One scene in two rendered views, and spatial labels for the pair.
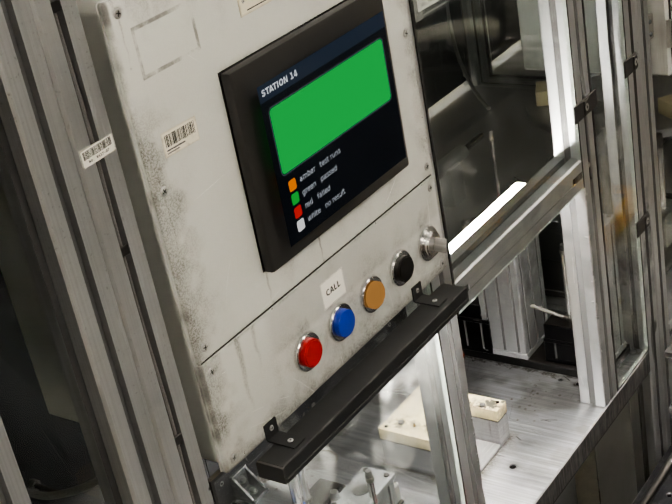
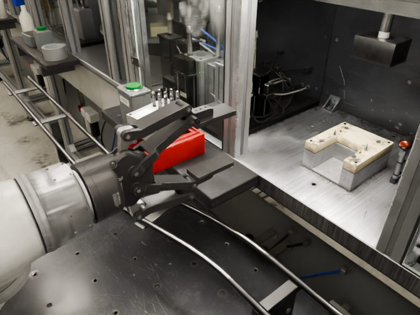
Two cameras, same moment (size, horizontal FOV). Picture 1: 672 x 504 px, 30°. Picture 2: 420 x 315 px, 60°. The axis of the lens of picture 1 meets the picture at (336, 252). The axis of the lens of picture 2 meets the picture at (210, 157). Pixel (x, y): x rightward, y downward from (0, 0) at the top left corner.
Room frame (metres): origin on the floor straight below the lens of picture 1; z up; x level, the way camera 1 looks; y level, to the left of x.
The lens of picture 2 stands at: (1.42, -0.86, 1.39)
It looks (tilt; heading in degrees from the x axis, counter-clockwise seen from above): 33 degrees down; 102
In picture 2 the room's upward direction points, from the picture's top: straight up
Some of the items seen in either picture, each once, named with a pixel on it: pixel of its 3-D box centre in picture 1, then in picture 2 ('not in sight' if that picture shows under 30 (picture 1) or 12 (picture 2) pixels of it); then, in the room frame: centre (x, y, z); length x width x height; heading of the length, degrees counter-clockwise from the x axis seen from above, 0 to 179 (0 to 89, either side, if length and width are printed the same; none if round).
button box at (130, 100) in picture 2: not in sight; (139, 106); (1.04, -0.02, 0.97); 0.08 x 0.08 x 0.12; 51
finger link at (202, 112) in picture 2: not in sight; (195, 108); (1.31, -0.44, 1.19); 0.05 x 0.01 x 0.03; 50
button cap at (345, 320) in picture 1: (340, 322); not in sight; (1.14, 0.01, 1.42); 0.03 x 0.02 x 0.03; 141
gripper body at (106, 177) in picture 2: not in sight; (117, 180); (1.23, -0.54, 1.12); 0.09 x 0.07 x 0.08; 50
